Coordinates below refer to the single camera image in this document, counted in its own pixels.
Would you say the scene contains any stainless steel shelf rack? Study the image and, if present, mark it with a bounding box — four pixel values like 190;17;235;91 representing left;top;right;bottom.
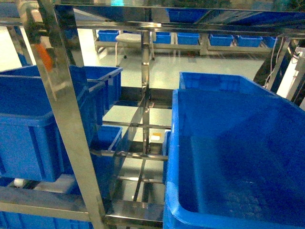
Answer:
0;0;305;229

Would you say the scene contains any large blue crate on shelf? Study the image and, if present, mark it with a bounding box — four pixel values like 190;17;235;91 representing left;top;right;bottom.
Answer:
163;72;305;229

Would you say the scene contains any long blue bin on shelf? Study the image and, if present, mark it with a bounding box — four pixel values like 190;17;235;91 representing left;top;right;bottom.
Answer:
0;65;122;182

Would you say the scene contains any small lower left blue bin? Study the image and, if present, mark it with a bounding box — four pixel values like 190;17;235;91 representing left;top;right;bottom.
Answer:
91;125;124;198

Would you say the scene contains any white round stool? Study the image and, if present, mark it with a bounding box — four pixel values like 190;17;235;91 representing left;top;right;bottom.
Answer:
115;32;156;67

